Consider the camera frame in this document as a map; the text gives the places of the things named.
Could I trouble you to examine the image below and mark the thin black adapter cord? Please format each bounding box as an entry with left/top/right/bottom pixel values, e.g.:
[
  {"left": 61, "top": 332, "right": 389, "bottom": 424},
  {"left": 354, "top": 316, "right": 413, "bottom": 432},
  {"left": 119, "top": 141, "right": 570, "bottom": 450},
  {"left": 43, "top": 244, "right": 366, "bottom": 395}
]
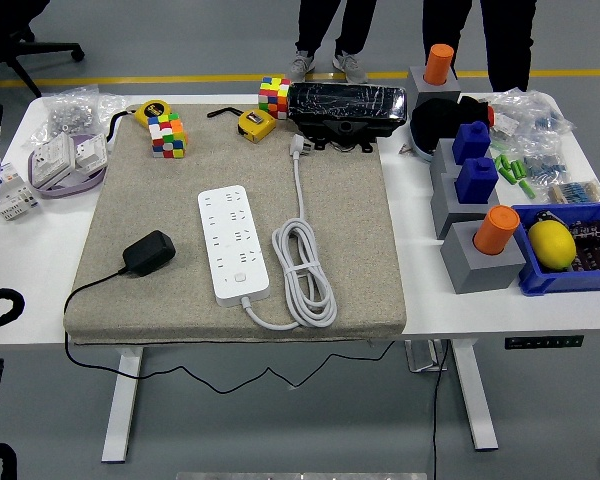
[{"left": 62, "top": 267, "right": 396, "bottom": 395}]

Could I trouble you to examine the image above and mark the black power adapter plug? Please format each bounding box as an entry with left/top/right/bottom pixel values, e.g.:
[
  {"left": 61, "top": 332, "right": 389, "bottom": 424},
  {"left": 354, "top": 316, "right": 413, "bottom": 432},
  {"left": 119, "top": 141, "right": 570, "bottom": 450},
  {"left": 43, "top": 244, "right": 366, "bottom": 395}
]
[{"left": 122, "top": 229, "right": 177, "bottom": 277}]

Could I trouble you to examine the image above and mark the white power strip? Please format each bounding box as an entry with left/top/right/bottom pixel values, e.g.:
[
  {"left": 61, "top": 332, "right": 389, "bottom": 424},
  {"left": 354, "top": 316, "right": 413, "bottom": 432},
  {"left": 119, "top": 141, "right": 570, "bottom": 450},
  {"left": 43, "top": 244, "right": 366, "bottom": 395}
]
[{"left": 197, "top": 184, "right": 272, "bottom": 308}]

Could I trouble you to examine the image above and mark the white circuit breaker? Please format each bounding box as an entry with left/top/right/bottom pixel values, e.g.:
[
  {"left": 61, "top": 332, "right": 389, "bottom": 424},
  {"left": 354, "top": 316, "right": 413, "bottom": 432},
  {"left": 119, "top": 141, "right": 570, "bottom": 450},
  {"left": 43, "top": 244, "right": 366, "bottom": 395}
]
[{"left": 0, "top": 162, "right": 42, "bottom": 222}]

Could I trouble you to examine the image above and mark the large white socket panel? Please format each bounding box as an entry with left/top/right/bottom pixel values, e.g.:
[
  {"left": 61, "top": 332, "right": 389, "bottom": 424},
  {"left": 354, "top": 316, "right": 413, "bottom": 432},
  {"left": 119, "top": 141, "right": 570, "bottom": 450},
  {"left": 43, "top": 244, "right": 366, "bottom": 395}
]
[{"left": 32, "top": 133, "right": 76, "bottom": 189}]

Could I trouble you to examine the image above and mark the purple tray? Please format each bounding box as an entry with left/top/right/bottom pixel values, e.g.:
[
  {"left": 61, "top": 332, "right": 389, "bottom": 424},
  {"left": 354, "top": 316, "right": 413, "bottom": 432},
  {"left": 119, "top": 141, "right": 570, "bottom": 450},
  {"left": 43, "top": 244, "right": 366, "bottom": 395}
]
[{"left": 27, "top": 133, "right": 107, "bottom": 200}]

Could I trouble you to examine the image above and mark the small white socket panel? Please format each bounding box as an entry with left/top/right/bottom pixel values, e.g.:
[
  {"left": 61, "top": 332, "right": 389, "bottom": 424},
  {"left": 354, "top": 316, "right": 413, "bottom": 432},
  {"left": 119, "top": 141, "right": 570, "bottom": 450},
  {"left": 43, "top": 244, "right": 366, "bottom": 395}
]
[{"left": 73, "top": 133, "right": 107, "bottom": 175}]

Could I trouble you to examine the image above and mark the clear bag of screws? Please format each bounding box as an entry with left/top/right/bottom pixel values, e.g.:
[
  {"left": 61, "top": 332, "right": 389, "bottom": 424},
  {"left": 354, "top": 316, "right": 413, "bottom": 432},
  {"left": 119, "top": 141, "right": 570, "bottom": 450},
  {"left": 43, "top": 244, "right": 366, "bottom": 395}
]
[{"left": 22, "top": 84, "right": 101, "bottom": 151}]

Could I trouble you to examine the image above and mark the black office chair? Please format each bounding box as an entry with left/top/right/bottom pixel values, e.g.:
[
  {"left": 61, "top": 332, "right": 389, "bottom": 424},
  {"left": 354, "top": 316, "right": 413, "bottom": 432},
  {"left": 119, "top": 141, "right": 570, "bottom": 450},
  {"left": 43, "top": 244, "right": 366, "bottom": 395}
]
[{"left": 0, "top": 0, "right": 85, "bottom": 99}]

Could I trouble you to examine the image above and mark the black table control panel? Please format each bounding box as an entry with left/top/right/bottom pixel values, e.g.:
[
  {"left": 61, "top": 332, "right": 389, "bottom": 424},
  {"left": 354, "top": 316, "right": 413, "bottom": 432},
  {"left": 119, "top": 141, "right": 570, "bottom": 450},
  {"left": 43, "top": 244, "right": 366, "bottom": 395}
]
[{"left": 503, "top": 334, "right": 585, "bottom": 350}]

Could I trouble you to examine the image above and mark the small clear plastic bag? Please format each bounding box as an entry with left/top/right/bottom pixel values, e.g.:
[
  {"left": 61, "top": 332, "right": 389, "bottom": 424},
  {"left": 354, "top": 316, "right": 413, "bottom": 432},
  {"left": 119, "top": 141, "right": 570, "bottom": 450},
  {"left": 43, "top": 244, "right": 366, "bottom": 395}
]
[{"left": 97, "top": 92, "right": 131, "bottom": 124}]

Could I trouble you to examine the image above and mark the white table leg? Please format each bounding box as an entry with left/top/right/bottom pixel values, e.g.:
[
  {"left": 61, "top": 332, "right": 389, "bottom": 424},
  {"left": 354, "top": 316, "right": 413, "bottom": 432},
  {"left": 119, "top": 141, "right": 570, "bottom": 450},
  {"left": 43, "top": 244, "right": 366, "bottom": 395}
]
[
  {"left": 449, "top": 339, "right": 500, "bottom": 452},
  {"left": 101, "top": 347, "right": 146, "bottom": 464}
]

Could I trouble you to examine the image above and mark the round yellow tape measure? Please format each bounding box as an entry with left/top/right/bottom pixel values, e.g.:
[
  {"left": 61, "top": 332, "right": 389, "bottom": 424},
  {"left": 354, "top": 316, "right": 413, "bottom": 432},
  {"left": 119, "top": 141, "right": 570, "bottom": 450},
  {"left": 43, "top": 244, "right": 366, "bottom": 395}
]
[{"left": 103, "top": 99, "right": 174, "bottom": 151}]

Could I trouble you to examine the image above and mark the colourful puzzle cube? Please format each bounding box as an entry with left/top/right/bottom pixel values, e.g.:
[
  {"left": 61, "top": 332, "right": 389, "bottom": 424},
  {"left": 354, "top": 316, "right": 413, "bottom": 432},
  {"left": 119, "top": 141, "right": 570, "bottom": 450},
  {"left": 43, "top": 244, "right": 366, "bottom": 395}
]
[
  {"left": 147, "top": 112, "right": 188, "bottom": 160},
  {"left": 257, "top": 77, "right": 291, "bottom": 122}
]

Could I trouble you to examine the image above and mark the blue plastic bin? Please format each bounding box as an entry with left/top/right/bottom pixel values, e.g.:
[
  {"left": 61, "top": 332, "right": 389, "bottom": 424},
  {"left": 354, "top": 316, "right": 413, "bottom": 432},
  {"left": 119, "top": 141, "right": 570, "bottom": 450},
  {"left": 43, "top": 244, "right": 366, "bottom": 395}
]
[{"left": 510, "top": 201, "right": 600, "bottom": 297}]

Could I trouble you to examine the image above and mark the dark brown capacitor pile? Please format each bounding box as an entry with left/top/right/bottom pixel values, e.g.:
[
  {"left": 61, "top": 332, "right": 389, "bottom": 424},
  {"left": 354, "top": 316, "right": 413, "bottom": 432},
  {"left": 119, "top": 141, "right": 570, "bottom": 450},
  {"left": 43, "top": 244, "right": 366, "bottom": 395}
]
[{"left": 569, "top": 219, "right": 600, "bottom": 272}]

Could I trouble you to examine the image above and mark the yellow lemon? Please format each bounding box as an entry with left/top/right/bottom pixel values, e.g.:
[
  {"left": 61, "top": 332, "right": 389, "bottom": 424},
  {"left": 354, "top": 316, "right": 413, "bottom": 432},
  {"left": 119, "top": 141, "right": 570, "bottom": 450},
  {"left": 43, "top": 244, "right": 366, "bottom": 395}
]
[{"left": 526, "top": 219, "right": 578, "bottom": 272}]

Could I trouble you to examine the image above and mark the grey block with hole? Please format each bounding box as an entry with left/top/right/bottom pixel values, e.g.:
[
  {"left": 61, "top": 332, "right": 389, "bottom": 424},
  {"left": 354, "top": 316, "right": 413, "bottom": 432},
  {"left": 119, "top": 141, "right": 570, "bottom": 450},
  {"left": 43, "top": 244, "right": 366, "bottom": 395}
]
[
  {"left": 429, "top": 172, "right": 501, "bottom": 240},
  {"left": 439, "top": 219, "right": 527, "bottom": 295},
  {"left": 403, "top": 67, "right": 462, "bottom": 111},
  {"left": 428, "top": 138, "right": 461, "bottom": 186}
]

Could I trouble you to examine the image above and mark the orange cylinder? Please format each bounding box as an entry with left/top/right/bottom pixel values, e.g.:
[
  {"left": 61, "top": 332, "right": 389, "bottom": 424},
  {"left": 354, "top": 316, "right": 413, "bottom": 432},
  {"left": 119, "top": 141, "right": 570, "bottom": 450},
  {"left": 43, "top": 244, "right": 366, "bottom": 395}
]
[
  {"left": 424, "top": 43, "right": 455, "bottom": 86},
  {"left": 472, "top": 204, "right": 520, "bottom": 256}
]

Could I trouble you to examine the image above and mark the square yellow tape measure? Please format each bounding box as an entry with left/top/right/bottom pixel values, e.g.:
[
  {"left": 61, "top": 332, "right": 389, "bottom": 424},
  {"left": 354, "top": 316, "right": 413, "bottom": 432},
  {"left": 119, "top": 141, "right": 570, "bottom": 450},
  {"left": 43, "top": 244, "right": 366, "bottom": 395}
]
[{"left": 236, "top": 108, "right": 277, "bottom": 145}]

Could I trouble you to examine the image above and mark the clear bag of resistors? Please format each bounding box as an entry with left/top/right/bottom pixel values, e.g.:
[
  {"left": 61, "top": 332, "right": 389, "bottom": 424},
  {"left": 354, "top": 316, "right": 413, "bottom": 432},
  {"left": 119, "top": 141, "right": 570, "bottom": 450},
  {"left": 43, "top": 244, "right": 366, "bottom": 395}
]
[{"left": 547, "top": 178, "right": 600, "bottom": 205}]

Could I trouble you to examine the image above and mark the clear bag of blue parts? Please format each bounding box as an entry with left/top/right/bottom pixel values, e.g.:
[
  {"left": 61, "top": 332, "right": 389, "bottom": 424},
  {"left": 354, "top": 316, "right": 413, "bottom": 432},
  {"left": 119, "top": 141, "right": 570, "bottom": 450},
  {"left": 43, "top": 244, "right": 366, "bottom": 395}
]
[
  {"left": 517, "top": 134, "right": 570, "bottom": 182},
  {"left": 487, "top": 87, "right": 577, "bottom": 151}
]

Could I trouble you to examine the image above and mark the blue square peg block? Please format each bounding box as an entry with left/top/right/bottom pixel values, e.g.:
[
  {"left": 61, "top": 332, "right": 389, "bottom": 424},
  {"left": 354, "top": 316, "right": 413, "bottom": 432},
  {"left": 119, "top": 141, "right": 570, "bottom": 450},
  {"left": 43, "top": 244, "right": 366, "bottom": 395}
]
[
  {"left": 454, "top": 157, "right": 499, "bottom": 205},
  {"left": 451, "top": 120, "right": 491, "bottom": 166}
]

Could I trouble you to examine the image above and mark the grey-brown fabric mat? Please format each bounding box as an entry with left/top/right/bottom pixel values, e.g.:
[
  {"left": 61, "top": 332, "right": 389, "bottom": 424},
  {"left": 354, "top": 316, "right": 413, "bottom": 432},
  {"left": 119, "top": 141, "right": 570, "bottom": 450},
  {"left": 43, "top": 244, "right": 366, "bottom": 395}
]
[{"left": 62, "top": 103, "right": 407, "bottom": 346}]

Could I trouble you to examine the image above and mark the black plastic-wrapped device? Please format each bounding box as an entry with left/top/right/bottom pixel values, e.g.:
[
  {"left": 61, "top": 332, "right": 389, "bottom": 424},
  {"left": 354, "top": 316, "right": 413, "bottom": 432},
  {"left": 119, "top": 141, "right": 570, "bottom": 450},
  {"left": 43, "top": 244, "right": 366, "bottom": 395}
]
[{"left": 285, "top": 82, "right": 408, "bottom": 154}]

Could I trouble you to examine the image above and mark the white blue-rimmed object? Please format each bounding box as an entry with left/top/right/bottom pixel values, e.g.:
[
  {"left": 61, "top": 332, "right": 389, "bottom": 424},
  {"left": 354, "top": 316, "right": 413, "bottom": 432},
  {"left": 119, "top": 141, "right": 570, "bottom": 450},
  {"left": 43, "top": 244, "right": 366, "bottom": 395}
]
[{"left": 410, "top": 132, "right": 437, "bottom": 164}]

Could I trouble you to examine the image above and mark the black cloth bundle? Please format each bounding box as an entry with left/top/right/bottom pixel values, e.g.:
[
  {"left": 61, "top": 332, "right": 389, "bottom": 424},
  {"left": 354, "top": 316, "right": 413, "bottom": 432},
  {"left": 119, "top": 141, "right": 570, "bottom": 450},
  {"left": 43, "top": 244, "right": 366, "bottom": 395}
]
[{"left": 409, "top": 94, "right": 496, "bottom": 151}]

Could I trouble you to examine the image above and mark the person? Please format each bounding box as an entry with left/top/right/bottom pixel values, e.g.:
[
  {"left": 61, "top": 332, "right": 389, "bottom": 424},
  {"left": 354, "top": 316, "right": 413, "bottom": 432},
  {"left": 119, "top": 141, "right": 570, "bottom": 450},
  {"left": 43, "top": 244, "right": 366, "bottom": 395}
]
[
  {"left": 285, "top": 0, "right": 379, "bottom": 85},
  {"left": 422, "top": 0, "right": 539, "bottom": 94}
]

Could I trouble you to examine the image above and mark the black hanging cable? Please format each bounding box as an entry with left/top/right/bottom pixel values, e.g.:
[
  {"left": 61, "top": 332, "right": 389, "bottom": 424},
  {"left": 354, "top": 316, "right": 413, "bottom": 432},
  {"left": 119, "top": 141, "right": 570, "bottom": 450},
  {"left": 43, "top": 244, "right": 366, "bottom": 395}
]
[{"left": 431, "top": 339, "right": 452, "bottom": 480}]

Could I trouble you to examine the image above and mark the grey under-table bracket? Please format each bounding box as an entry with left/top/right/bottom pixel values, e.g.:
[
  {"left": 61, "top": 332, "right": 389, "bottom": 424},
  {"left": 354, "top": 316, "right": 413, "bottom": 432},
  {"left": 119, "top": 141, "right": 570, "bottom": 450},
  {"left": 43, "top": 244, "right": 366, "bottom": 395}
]
[{"left": 404, "top": 339, "right": 449, "bottom": 374}]

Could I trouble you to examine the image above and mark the white power strip cable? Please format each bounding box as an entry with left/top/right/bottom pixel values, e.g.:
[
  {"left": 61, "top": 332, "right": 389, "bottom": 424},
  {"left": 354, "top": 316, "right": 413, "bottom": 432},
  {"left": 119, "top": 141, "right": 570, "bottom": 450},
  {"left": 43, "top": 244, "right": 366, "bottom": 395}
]
[{"left": 239, "top": 132, "right": 339, "bottom": 331}]

